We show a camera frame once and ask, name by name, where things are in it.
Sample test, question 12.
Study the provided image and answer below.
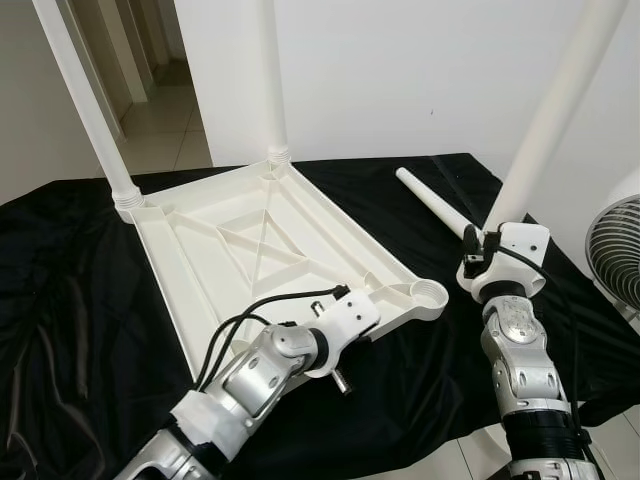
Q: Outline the white plastic children tabletop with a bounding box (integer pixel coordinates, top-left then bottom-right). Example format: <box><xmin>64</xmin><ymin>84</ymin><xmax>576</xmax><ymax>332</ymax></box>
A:
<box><xmin>128</xmin><ymin>160</ymin><xmax>451</xmax><ymax>383</ymax></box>

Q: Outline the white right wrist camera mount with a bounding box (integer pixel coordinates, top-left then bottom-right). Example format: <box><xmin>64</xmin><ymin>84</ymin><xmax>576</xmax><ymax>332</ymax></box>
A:
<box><xmin>469</xmin><ymin>221</ymin><xmax>550</xmax><ymax>302</ymax></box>

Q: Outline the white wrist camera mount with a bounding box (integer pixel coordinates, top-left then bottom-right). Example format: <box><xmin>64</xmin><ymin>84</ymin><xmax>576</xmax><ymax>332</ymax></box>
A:
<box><xmin>469</xmin><ymin>221</ymin><xmax>550</xmax><ymax>302</ymax></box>
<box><xmin>304</xmin><ymin>287</ymin><xmax>384</xmax><ymax>380</ymax></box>

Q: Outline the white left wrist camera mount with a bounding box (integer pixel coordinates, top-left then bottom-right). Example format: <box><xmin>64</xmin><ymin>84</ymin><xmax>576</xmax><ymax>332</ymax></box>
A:
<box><xmin>304</xmin><ymin>287</ymin><xmax>384</xmax><ymax>380</ymax></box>

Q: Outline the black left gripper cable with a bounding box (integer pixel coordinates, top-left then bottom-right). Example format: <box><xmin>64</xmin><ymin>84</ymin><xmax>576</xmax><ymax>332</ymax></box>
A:
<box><xmin>205</xmin><ymin>314</ymin><xmax>293</xmax><ymax>391</ymax></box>

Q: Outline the white pedestal fan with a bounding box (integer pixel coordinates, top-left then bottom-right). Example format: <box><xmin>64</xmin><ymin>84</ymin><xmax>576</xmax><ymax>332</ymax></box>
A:
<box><xmin>585</xmin><ymin>195</ymin><xmax>640</xmax><ymax>323</ymax></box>

